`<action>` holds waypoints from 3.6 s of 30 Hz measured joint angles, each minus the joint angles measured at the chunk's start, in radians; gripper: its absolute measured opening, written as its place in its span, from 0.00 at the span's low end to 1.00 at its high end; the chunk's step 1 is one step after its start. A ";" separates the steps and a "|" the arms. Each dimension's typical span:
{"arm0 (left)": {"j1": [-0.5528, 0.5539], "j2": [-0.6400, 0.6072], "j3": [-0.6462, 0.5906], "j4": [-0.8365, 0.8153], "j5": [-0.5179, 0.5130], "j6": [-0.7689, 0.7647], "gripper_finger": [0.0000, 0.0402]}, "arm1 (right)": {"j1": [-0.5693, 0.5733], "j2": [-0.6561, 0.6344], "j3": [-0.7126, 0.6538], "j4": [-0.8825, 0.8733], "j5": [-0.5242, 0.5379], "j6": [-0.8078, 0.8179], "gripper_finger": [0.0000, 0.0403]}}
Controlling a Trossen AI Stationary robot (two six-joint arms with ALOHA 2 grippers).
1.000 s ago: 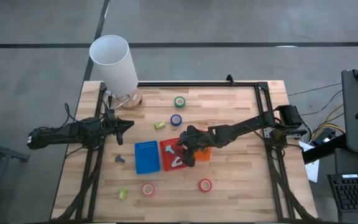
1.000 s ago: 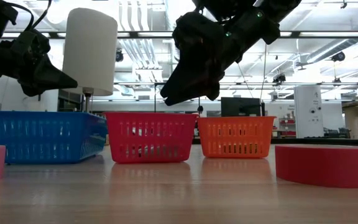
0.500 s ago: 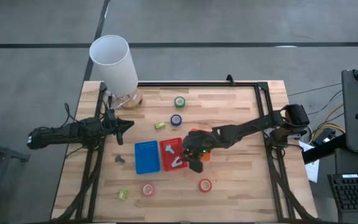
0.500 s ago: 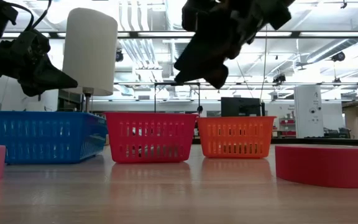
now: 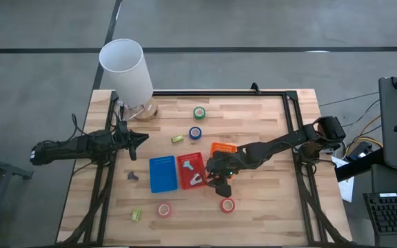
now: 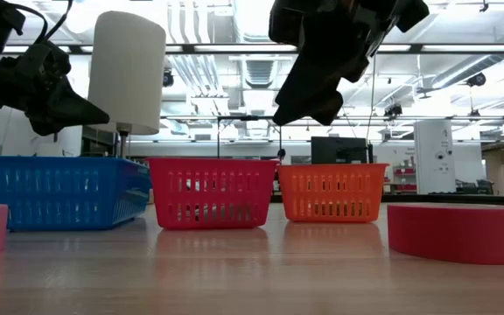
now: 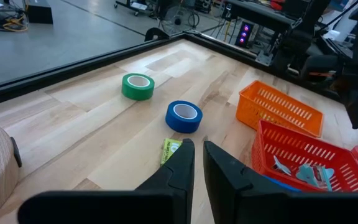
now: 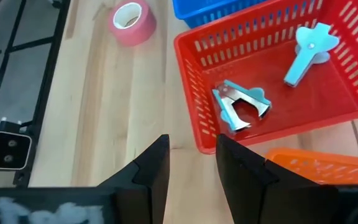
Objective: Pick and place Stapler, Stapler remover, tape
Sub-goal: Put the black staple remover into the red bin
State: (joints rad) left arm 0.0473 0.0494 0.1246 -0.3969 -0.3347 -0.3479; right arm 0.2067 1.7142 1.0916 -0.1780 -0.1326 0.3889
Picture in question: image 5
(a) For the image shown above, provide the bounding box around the thin black floor cable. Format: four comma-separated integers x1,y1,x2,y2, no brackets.
318,91,380,107

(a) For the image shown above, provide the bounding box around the yellow power cable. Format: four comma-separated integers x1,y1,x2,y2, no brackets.
345,115,384,156

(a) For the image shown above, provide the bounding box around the black desk edge bar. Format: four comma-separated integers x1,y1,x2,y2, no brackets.
334,147,385,183

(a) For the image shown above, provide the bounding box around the red tape roll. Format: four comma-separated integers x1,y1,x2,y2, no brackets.
156,202,173,218
219,197,236,214

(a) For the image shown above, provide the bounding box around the orange plastic basket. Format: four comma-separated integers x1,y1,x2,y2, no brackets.
210,142,238,159

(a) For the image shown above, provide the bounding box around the red plastic basket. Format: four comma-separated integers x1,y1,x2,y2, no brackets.
176,152,209,191

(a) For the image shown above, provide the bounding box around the blue plastic basket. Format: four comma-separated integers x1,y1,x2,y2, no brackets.
149,155,179,194

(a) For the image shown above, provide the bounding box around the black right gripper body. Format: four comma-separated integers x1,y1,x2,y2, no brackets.
214,154,238,183

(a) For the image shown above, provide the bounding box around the black box with blue lights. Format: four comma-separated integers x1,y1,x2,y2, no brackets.
346,141,374,162

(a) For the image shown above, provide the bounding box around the black keyboard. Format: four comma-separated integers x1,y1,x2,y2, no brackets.
363,191,397,236

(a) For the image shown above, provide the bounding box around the green tape roll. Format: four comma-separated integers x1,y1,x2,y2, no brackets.
193,106,207,121

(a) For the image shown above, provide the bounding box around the table lamp with white shade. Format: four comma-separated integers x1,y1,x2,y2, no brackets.
98,38,159,122

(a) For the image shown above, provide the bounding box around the blue tape roll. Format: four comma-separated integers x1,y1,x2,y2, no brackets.
188,126,203,141

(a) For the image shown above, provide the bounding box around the black aluminium table frame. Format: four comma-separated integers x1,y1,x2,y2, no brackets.
55,90,354,247

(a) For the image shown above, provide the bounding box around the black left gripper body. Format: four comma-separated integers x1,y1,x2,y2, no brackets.
114,121,138,162

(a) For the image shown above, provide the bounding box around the white paper sheet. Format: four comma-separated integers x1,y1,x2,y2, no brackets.
332,155,355,203

